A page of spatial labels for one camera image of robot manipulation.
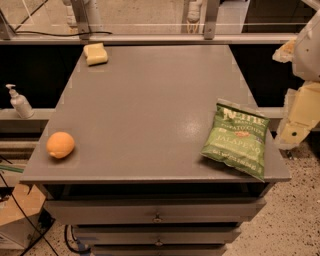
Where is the grey drawer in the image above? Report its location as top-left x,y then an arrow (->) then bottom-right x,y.
74,226 -> 240,246
45,198 -> 266,225

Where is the white pump soap bottle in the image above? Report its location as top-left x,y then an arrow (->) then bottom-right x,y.
6,84 -> 34,119

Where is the yellow sponge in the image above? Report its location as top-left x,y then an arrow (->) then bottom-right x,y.
83,43 -> 108,66

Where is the green jalapeno chip bag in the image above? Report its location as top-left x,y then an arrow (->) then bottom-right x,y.
201,99 -> 270,181

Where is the black cable on shelf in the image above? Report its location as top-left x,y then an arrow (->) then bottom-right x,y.
13,30 -> 113,38

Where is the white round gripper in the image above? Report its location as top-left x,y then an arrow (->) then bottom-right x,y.
272,10 -> 320,150

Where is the cardboard box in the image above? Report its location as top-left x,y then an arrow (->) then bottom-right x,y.
0,184 -> 46,249

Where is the grey drawer cabinet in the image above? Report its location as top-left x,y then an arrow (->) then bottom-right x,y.
22,45 -> 290,256

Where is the grey metal shelf rail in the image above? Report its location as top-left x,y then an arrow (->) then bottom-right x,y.
0,33 -> 297,45

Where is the middle grey drawer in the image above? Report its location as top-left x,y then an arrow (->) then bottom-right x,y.
74,226 -> 240,246

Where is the top grey drawer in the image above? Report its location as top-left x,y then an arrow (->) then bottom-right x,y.
45,198 -> 266,225

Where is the orange fruit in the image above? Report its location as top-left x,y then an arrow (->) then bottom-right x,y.
46,132 -> 75,159

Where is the black floor cable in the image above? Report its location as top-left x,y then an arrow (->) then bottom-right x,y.
0,173 -> 60,256

